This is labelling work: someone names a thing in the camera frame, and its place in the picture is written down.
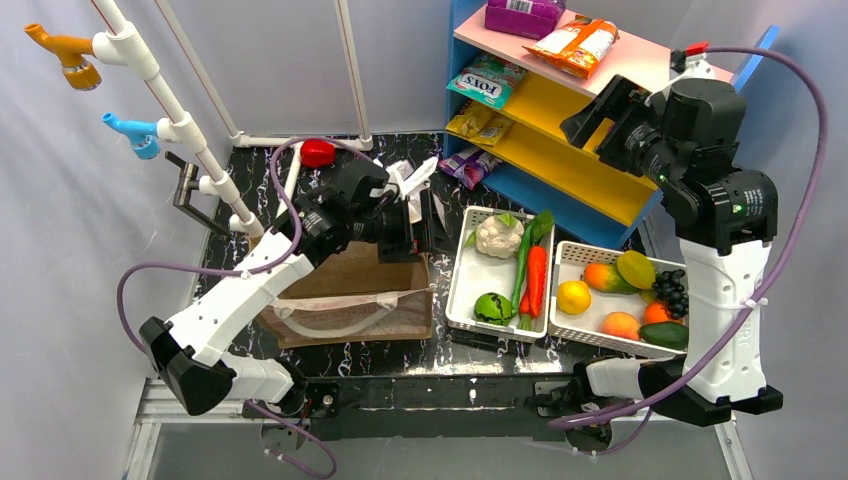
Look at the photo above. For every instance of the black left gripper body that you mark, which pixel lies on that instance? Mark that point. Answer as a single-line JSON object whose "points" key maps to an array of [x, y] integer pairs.
{"points": [[411, 223]]}

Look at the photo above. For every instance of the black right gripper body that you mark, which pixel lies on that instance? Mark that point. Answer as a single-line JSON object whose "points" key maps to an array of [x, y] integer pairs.
{"points": [[611, 124]]}

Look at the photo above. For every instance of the white plastic grocery bag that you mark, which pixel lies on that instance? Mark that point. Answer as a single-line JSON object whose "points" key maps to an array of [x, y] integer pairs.
{"points": [[414, 184]]}

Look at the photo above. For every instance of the brown paper bag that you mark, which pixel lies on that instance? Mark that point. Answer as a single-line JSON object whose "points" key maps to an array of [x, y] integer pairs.
{"points": [[353, 297]]}

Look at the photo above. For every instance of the orange snack bag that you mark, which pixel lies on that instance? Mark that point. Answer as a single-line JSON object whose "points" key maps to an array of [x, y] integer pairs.
{"points": [[577, 47]]}

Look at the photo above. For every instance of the purple snack bag top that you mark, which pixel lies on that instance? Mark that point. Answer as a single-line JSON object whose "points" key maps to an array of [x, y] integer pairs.
{"points": [[524, 18]]}

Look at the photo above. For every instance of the purple snack bag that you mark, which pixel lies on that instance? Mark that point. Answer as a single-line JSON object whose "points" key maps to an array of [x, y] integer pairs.
{"points": [[470, 166], [524, 18]]}

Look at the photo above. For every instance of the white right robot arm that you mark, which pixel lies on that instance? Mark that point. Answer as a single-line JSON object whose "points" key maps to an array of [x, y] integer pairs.
{"points": [[684, 140]]}

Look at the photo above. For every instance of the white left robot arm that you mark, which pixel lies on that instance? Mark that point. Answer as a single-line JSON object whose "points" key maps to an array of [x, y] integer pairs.
{"points": [[364, 203]]}

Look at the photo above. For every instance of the purple snack bag bottom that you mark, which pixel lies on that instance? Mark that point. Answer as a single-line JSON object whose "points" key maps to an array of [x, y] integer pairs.
{"points": [[470, 166]]}

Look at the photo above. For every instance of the green Fox's candy bag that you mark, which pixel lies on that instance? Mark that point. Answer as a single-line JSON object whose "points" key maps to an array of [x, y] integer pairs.
{"points": [[488, 79]]}

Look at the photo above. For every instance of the white cauliflower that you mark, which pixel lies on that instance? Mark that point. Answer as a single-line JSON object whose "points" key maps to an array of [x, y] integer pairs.
{"points": [[499, 235]]}

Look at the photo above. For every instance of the white vegetable basket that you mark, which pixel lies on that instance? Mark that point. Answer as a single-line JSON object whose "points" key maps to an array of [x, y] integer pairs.
{"points": [[475, 274]]}

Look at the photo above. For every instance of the green watermelon toy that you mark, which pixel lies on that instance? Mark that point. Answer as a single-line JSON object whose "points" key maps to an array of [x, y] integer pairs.
{"points": [[493, 308]]}

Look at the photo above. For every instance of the red pepper toy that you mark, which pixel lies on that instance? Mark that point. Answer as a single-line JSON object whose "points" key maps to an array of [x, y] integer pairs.
{"points": [[316, 153]]}

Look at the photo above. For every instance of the green chili pepper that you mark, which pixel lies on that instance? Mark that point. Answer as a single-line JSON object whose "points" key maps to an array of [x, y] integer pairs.
{"points": [[535, 230]]}

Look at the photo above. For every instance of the colourful wooden shelf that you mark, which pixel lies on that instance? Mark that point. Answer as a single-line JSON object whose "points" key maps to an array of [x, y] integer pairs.
{"points": [[540, 169]]}

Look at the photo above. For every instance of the yellow starfruit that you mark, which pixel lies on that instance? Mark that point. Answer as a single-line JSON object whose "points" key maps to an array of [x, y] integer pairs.
{"points": [[636, 269]]}

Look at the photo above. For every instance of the yellow snack packet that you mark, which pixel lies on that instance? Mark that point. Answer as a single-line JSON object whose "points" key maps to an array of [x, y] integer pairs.
{"points": [[479, 124]]}

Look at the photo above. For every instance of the orange carrot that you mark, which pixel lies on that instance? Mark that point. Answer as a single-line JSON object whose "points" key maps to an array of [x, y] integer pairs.
{"points": [[536, 276]]}

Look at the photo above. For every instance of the white fruit basket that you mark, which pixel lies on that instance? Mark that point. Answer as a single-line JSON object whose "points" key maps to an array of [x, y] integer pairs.
{"points": [[570, 260]]}

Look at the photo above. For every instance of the red green mango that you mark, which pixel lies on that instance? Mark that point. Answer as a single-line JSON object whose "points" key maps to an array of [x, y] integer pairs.
{"points": [[606, 278]]}

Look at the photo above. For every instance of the black grapes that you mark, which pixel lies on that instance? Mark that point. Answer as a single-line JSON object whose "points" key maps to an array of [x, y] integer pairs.
{"points": [[670, 290]]}

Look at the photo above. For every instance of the yellow lemon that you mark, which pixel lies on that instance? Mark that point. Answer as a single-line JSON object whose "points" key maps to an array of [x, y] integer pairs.
{"points": [[573, 297]]}

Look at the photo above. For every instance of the small orange fruit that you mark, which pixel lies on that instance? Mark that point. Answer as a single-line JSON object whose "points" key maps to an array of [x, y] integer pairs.
{"points": [[657, 312]]}

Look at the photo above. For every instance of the orange peach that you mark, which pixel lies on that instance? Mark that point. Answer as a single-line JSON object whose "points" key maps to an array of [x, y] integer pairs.
{"points": [[622, 325]]}

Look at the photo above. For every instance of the green avocado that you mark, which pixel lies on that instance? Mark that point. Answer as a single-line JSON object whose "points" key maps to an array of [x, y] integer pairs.
{"points": [[669, 334]]}

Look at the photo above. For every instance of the dark metal hook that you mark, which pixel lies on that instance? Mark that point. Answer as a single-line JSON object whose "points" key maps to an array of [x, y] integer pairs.
{"points": [[189, 182]]}

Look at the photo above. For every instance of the blue pipe hook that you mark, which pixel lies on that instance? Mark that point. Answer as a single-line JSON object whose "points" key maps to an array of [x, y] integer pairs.
{"points": [[142, 136]]}

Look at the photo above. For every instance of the white pvc pipe rack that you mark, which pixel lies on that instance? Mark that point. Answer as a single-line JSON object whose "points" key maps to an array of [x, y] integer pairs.
{"points": [[123, 45]]}

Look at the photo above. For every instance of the orange pipe hook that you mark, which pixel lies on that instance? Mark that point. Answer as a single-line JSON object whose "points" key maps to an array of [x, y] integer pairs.
{"points": [[71, 52]]}

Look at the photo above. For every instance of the aluminium base frame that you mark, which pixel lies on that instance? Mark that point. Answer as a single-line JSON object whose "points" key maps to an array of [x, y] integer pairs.
{"points": [[459, 427]]}

